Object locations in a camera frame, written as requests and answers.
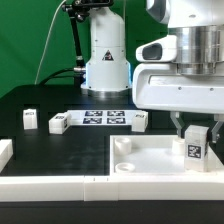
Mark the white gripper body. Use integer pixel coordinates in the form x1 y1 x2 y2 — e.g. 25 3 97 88
132 63 224 114

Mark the white plate with markers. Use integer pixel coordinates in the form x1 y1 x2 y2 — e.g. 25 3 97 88
68 110 137 126

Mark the white square tabletop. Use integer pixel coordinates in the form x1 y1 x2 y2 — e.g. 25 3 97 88
110 135 224 176

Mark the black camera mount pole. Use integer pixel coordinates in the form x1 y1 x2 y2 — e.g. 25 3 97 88
62 0 114 86

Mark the white cable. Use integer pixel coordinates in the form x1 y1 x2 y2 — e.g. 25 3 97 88
34 0 68 86

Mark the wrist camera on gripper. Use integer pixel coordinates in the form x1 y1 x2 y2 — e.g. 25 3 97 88
136 35 177 63

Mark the black cable bundle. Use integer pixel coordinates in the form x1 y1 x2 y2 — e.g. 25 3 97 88
39 67 87 86

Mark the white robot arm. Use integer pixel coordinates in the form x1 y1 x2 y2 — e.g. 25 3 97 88
81 0 224 118

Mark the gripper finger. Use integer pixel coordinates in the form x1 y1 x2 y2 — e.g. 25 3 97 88
170 111 184 137
211 121 224 143

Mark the white U-shaped fence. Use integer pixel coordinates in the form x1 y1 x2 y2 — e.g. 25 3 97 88
0 140 224 202

